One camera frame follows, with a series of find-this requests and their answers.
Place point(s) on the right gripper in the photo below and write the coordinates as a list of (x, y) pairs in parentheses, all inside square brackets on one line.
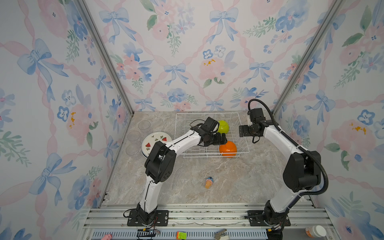
[(244, 128)]

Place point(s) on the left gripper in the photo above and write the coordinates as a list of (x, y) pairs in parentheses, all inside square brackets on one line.
[(218, 140)]

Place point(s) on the white wire dish rack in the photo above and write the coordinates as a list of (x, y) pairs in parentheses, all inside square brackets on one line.
[(184, 121)]

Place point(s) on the green bowl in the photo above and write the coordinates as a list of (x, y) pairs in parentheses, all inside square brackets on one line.
[(223, 127)]

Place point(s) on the orange bowl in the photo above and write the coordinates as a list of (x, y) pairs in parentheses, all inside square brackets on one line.
[(228, 150)]

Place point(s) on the clear glass cup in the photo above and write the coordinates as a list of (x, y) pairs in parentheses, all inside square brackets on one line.
[(132, 149), (134, 136), (145, 126)]

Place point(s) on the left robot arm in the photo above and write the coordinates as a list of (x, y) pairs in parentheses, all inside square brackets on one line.
[(161, 160)]

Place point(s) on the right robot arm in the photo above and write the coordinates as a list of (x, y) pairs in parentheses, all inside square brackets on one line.
[(300, 175)]

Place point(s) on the small ice cream toy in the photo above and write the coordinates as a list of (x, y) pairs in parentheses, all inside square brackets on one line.
[(209, 182)]

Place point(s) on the rubiks cube toy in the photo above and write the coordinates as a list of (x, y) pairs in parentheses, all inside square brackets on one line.
[(181, 235)]

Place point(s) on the white lidded jar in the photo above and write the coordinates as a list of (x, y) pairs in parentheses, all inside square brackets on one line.
[(316, 231)]

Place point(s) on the pink toy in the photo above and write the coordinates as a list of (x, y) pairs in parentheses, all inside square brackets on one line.
[(107, 237)]

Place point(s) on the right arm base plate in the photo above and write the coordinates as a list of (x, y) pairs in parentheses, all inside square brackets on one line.
[(258, 218)]

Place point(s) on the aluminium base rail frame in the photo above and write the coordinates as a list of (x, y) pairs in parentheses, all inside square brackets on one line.
[(202, 221)]

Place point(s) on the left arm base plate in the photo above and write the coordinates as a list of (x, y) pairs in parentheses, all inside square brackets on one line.
[(139, 218)]

